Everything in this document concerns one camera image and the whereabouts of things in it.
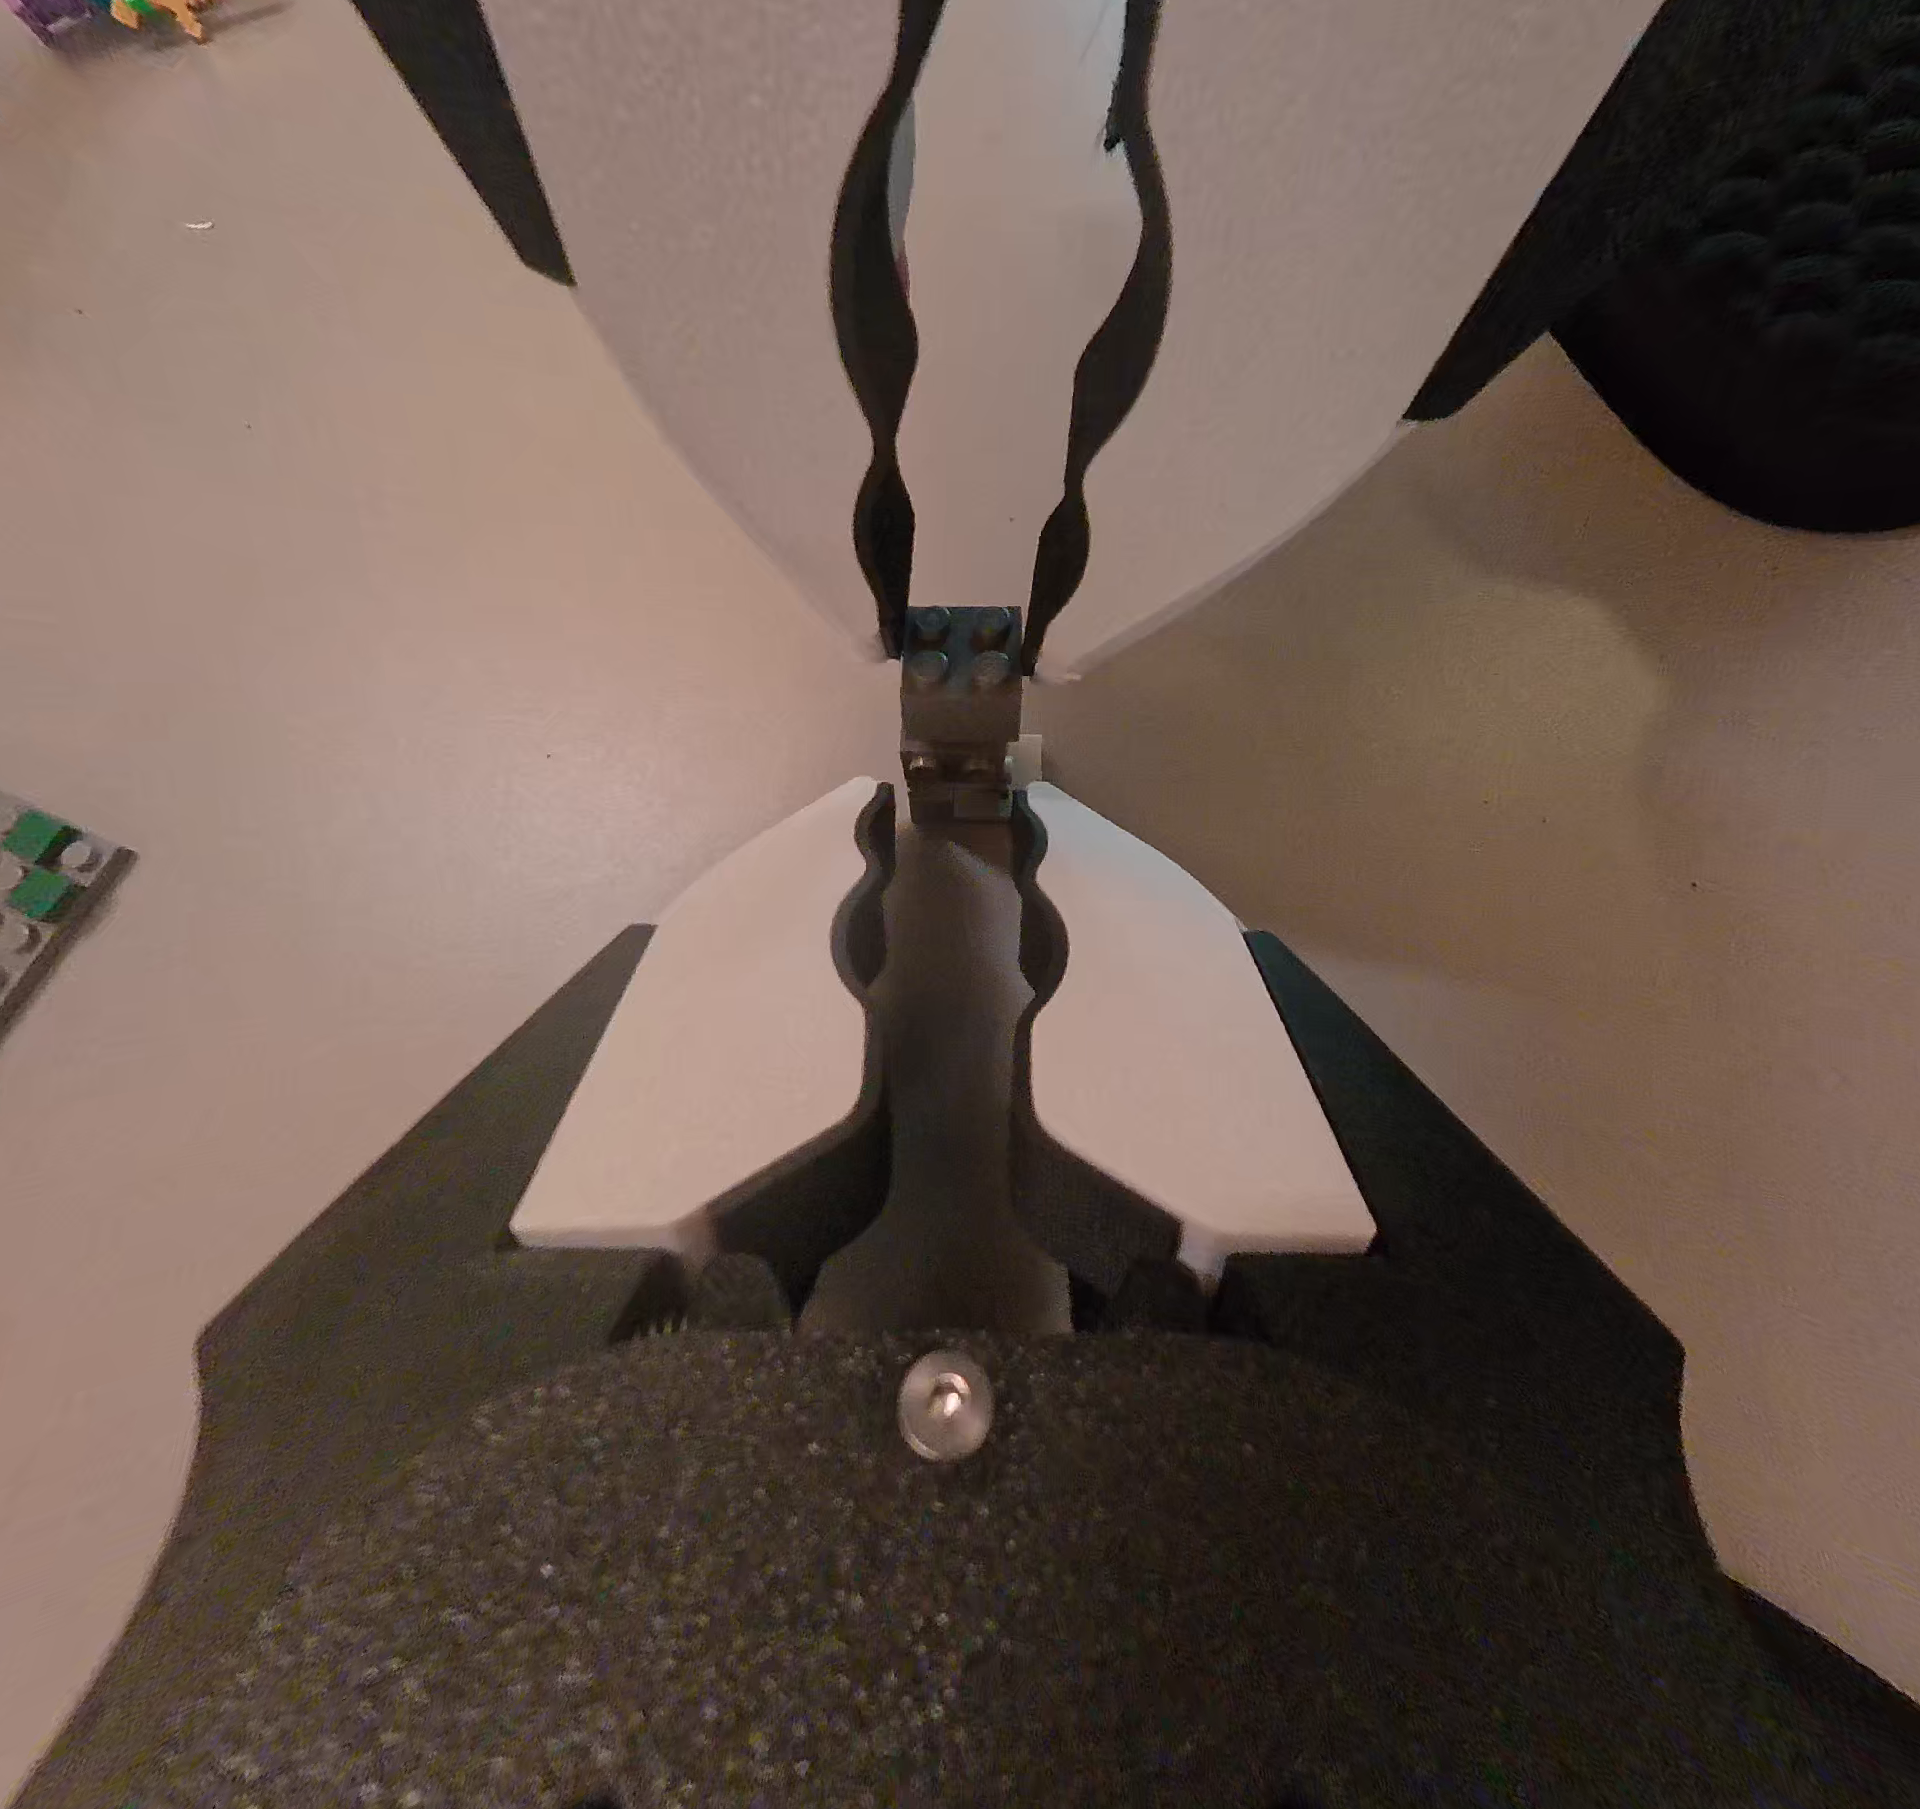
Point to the grey brick assembly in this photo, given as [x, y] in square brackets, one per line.
[959, 655]

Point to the toy brick building model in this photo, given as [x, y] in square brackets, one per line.
[45, 909]

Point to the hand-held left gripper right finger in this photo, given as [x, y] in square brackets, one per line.
[1185, 1074]

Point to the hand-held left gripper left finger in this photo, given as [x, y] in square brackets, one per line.
[705, 1059]

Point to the grey desk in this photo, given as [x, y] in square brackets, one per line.
[377, 563]

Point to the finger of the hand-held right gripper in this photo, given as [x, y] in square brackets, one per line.
[1349, 190]
[677, 190]

